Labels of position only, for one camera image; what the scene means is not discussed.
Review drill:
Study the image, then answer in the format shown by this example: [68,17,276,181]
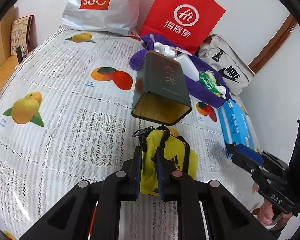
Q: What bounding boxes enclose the brown wooden door frame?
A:
[249,14,298,74]

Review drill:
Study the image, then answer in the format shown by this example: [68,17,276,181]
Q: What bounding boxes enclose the purple towel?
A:
[129,33,237,109]

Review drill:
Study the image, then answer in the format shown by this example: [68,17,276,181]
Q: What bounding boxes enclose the person's right hand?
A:
[251,182,290,230]

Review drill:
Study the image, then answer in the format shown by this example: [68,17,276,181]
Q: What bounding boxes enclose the yellow drawstring bag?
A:
[132,125,198,197]

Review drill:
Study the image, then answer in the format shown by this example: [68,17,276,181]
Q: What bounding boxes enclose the fruit print lace tablecloth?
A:
[0,27,263,240]

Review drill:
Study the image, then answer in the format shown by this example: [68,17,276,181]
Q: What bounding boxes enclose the blue tissue pack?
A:
[217,99,260,159]

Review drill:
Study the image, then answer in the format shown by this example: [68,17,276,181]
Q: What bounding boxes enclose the wooden furniture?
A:
[0,27,24,105]

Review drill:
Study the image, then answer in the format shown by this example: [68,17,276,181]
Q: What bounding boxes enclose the patterned cardboard board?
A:
[11,15,35,55]

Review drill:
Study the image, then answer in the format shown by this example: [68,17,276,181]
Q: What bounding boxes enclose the white plastic shopping bag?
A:
[61,0,144,37]

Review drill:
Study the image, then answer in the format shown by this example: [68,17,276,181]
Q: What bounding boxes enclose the green snack packet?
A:
[198,70,228,98]

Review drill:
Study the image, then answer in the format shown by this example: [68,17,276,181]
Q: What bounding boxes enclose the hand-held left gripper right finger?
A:
[156,145,278,240]

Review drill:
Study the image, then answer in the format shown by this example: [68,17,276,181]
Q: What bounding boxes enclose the beige waist bag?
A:
[197,34,255,96]

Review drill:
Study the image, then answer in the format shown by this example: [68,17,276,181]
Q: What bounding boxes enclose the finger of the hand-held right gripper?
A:
[231,152,266,176]
[225,142,264,164]

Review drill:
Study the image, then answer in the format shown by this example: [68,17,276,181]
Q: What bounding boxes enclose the white rectangular box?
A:
[176,53,203,82]

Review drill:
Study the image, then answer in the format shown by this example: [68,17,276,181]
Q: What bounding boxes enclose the small black device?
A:
[16,44,28,63]

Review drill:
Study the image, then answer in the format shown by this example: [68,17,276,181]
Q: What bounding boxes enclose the red paper shopping bag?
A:
[139,0,226,55]

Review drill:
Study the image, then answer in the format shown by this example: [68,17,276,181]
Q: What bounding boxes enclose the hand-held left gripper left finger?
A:
[17,145,143,240]

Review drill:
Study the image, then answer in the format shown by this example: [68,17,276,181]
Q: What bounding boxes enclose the dark green tin box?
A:
[131,50,192,126]

